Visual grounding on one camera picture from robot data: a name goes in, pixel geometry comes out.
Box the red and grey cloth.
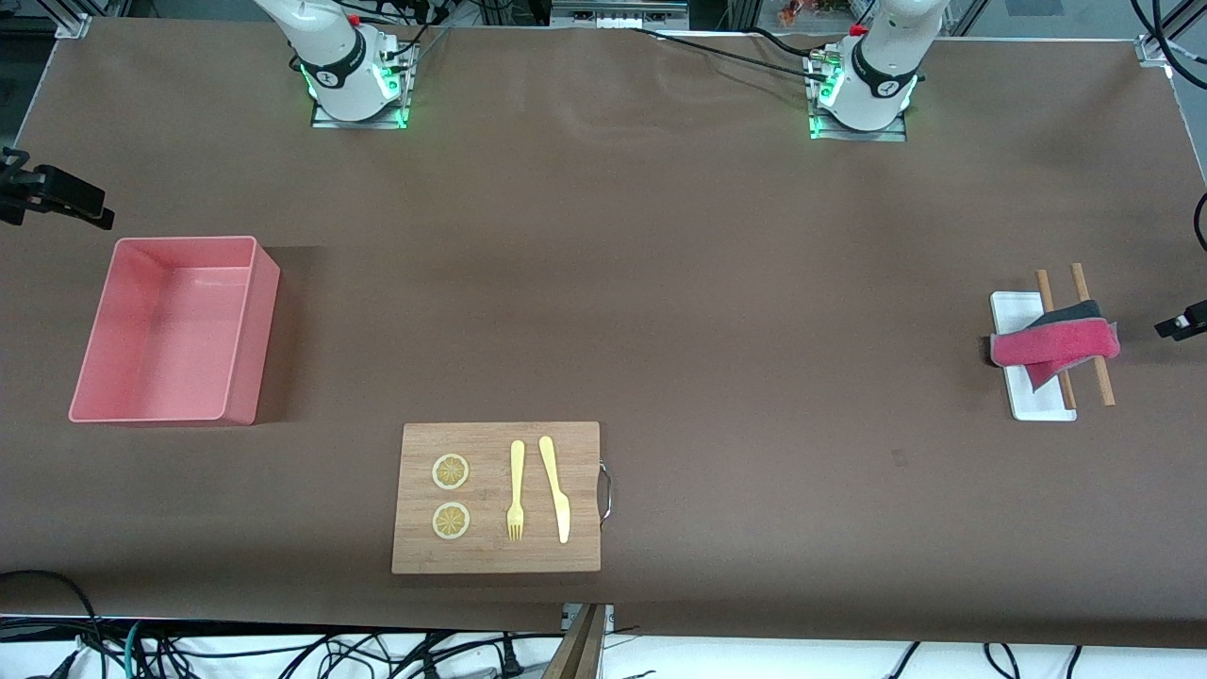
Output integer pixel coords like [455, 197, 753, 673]
[988, 299, 1122, 393]

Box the wooden dowel rod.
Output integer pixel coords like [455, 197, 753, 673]
[1036, 270, 1077, 410]
[1070, 263, 1116, 407]

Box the pink plastic bin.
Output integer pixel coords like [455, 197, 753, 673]
[68, 236, 282, 427]

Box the white rectangular tray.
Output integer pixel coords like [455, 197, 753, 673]
[989, 291, 1078, 422]

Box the yellow plastic fork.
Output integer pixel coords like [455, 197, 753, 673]
[506, 440, 526, 542]

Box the wooden cutting board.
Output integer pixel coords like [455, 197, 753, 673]
[391, 422, 614, 575]

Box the yellow plastic knife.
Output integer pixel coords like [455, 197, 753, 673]
[538, 436, 571, 545]

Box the grey electronics box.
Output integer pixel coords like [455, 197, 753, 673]
[550, 0, 691, 29]

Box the brown wooden beam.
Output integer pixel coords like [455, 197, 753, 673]
[544, 604, 606, 679]

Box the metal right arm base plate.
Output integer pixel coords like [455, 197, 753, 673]
[311, 92, 412, 130]

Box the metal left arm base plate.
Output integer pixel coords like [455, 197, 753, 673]
[809, 104, 908, 142]

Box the black looped floor cable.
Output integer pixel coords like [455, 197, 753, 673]
[0, 570, 103, 679]

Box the short black table cable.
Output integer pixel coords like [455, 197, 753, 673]
[748, 26, 831, 59]

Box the long black table cable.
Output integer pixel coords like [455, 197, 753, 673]
[627, 26, 835, 81]

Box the small aluminium bracket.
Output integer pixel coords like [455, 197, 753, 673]
[562, 604, 616, 635]

